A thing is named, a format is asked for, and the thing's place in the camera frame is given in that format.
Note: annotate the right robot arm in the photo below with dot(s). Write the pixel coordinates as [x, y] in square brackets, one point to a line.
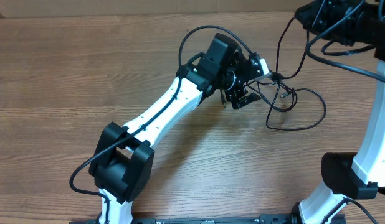
[347, 177]

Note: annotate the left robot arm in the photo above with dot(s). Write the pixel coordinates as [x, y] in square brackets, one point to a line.
[124, 154]

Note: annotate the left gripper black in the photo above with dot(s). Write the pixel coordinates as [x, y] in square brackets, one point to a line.
[234, 95]

